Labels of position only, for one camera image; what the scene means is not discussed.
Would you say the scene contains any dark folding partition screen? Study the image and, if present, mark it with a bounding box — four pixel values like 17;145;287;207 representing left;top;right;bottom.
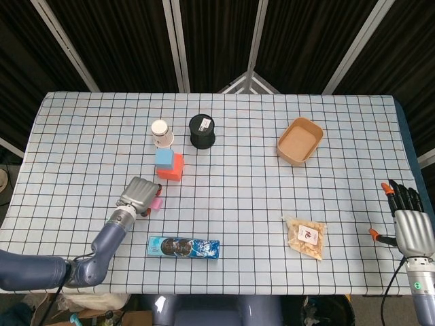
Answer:
0;0;435;170

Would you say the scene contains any orange foam cube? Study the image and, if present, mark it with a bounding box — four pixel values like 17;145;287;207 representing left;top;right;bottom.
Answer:
156;152;186;183

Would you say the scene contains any white checkered tablecloth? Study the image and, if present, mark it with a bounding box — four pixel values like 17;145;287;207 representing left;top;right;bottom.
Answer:
0;90;425;295

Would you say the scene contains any black waste bin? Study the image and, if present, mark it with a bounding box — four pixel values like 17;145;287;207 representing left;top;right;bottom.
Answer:
304;295;356;326

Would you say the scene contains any brown cardboard box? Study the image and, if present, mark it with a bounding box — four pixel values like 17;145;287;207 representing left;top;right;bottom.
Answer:
77;307;154;326

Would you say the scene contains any clear plastic snack bag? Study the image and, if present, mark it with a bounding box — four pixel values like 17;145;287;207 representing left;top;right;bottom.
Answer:
281;214;328;261

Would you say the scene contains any blue-grey robot torso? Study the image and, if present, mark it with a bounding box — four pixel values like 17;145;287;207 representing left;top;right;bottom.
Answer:
151;294;283;326

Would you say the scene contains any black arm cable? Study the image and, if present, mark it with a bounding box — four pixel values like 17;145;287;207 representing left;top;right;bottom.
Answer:
39;251;96;326
379;257;407;326

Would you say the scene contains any light blue foam cube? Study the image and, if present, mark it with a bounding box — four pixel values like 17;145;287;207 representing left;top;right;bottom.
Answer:
154;149;175;170

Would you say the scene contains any white paper cup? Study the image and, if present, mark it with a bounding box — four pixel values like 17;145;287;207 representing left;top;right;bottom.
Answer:
151;119;175;149

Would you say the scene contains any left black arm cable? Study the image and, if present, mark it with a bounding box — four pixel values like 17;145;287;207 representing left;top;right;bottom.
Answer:
39;251;96;326

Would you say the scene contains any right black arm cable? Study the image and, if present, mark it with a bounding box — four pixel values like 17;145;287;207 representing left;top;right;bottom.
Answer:
379;257;407;326

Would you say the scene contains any black mesh pen holder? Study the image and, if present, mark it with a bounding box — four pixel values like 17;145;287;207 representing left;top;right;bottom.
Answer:
188;114;218;149

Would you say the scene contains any brown paper bowl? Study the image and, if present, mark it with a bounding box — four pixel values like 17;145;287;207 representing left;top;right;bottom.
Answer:
276;117;324;167

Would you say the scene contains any white plastic bag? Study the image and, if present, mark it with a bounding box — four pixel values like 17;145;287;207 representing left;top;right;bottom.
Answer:
63;293;132;312

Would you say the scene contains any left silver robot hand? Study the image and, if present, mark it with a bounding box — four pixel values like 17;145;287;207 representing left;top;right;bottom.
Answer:
115;176;163;218

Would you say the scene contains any blue cookie box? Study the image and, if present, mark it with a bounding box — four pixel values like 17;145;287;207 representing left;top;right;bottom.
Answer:
146;236;221;261

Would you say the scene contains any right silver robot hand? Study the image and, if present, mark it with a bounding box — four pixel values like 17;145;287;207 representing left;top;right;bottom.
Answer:
368;179;435;259

